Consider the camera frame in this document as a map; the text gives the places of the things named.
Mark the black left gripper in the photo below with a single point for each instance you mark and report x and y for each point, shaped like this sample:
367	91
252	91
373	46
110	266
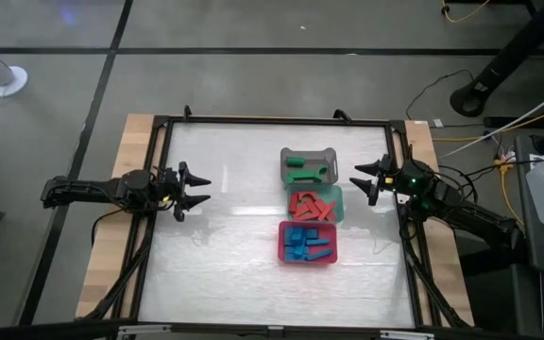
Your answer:
168	189

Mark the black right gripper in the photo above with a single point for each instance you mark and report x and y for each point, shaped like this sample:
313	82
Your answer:
385	189

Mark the red rod block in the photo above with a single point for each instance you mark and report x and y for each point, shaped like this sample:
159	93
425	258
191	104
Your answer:
313	207

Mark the red arch block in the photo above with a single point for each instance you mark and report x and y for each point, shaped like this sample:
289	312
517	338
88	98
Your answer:
307	194

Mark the long green block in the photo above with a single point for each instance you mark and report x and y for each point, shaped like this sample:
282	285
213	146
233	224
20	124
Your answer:
302	177

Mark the green cylinder block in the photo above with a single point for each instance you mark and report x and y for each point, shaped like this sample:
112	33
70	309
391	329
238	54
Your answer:
295	161

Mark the small red block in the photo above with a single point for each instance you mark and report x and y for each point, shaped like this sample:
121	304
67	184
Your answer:
300	210

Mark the large red block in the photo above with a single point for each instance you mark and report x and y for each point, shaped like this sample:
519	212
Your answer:
293	202

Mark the short blue block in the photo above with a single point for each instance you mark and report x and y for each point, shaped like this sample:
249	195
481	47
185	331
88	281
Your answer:
311	233

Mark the long blue block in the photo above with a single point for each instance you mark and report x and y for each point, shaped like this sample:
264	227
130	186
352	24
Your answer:
317	242

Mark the wide blue block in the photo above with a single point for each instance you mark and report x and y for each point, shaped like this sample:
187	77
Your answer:
289	236

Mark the thin blue block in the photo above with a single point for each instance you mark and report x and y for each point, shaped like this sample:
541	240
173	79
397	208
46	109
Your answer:
288	250

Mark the small blue block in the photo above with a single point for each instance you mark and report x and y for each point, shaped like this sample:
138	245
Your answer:
293	258

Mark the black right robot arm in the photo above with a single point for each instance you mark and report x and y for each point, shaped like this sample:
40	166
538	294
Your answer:
465	217

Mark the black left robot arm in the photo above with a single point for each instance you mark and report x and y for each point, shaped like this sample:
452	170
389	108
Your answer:
88	189

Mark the teal plastic tray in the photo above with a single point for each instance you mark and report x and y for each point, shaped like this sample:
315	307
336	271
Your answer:
339	196

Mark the grey plastic bin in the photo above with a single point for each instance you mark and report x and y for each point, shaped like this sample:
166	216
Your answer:
317	158

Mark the red plastic tray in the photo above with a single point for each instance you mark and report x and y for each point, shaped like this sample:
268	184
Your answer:
326	230

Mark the small white tag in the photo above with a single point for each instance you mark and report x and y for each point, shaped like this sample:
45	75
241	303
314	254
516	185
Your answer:
437	123

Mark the black floor stand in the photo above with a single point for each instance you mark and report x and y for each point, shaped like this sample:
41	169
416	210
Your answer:
470	101

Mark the white table mat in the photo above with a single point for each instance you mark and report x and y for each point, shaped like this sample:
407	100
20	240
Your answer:
277	293

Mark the power strip with plugs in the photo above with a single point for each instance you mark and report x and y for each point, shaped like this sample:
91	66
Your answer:
505	156

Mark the black frame clamp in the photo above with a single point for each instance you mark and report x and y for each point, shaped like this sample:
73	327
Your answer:
341	114
187	112

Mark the black aluminium table frame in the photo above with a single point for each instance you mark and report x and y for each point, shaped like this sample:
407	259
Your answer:
277	120

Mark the silver metal bracket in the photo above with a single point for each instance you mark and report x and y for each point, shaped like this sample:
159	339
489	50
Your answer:
276	331
406	334
144	329

